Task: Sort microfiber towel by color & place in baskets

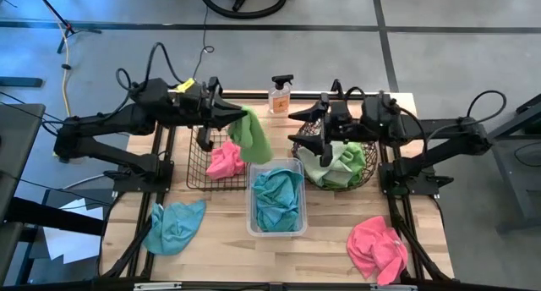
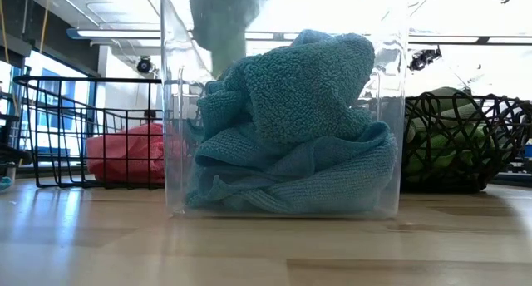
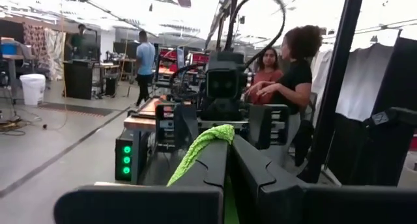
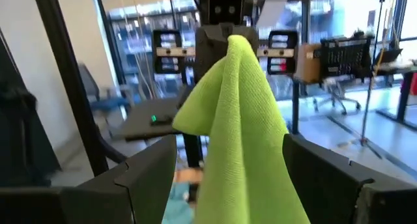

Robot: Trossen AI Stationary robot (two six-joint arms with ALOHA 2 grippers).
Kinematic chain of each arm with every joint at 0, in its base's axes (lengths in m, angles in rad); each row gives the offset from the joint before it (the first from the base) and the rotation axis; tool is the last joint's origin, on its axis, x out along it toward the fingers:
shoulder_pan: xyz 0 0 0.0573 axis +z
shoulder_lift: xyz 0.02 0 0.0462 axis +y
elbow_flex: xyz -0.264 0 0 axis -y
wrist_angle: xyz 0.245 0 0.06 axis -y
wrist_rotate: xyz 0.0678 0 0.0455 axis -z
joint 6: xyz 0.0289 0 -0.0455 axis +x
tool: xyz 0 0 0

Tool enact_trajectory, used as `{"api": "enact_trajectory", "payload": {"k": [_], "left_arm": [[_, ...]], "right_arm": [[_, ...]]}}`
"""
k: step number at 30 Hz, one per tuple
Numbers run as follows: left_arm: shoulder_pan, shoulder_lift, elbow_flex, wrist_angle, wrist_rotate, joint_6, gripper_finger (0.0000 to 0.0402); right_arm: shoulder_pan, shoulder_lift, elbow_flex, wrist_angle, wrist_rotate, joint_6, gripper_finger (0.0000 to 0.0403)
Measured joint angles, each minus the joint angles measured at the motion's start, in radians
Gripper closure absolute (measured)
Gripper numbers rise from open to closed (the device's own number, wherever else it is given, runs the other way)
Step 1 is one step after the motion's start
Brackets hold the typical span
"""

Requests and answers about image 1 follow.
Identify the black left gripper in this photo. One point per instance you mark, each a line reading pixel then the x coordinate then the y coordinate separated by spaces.
pixel 205 109

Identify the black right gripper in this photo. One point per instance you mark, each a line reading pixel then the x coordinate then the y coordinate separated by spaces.
pixel 340 117

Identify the pale green microfiber towel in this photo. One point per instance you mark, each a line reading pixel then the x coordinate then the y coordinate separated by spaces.
pixel 310 168

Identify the pink microfiber towel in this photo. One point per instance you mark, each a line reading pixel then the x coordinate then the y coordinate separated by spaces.
pixel 224 162
pixel 372 248

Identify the teal terry microfiber towel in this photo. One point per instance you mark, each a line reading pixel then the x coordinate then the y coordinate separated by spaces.
pixel 274 185

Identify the blue microfiber towel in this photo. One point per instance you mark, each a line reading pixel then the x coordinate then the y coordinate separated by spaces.
pixel 279 223
pixel 175 229

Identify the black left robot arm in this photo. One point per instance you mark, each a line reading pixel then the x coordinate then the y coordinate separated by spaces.
pixel 105 122

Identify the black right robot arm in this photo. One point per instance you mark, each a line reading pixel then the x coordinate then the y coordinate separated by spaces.
pixel 444 130

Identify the orange liquid spray bottle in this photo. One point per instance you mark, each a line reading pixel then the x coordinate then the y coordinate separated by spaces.
pixel 280 102

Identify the black table clamp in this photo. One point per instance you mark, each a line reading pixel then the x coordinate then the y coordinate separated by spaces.
pixel 337 86

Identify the clear plastic bin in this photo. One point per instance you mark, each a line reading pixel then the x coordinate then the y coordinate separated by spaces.
pixel 277 163

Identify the yellow tape tag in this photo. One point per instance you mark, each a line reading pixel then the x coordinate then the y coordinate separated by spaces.
pixel 186 86

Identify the dark woven round basket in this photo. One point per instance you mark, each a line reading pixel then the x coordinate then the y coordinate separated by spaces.
pixel 371 155

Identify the black tripod stand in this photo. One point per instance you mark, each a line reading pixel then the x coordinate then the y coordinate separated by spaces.
pixel 84 30

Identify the black desk leg beam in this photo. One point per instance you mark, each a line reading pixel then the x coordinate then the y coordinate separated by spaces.
pixel 55 217

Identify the grey metal stand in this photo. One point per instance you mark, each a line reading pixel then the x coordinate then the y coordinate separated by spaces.
pixel 511 177

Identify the black flat floor bar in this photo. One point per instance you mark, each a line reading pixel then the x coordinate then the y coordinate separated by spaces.
pixel 21 82

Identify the grey desk top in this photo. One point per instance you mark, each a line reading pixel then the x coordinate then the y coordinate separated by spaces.
pixel 17 147

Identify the black aluminium table frame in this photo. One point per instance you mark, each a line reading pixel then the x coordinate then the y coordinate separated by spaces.
pixel 255 95

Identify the silver metal bracket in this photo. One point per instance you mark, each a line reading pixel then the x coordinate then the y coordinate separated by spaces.
pixel 393 287
pixel 156 286

